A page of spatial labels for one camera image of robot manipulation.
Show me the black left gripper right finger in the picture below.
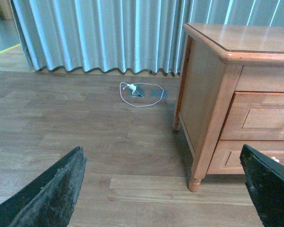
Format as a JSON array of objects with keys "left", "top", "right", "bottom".
[{"left": 240, "top": 144, "right": 284, "bottom": 227}]

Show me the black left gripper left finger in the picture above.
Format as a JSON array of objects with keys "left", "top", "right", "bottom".
[{"left": 0, "top": 147, "right": 87, "bottom": 227}]

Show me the bottom drawer wooden knob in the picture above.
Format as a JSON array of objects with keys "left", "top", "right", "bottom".
[{"left": 271, "top": 157, "right": 280, "bottom": 163}]

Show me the wooden nightstand cabinet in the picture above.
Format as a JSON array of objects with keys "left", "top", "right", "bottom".
[{"left": 173, "top": 23, "right": 284, "bottom": 192}]

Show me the white plug adapter on floor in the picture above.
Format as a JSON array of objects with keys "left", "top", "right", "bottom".
[{"left": 128, "top": 84, "right": 136, "bottom": 92}]

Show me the open metal floor socket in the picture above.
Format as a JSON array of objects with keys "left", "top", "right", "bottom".
[{"left": 128, "top": 85, "right": 145, "bottom": 97}]

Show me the closed metal floor socket plate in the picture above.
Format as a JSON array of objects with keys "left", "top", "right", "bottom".
[{"left": 150, "top": 90, "right": 168, "bottom": 98}]

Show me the grey pleated curtain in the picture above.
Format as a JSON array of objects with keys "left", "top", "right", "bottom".
[{"left": 11, "top": 0, "right": 284, "bottom": 73}]

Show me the white charger cable on floor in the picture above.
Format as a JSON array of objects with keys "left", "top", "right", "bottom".
[{"left": 119, "top": 81, "right": 165, "bottom": 108}]

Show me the wooden post in corner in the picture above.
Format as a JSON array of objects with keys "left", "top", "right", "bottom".
[{"left": 0, "top": 0, "right": 14, "bottom": 20}]

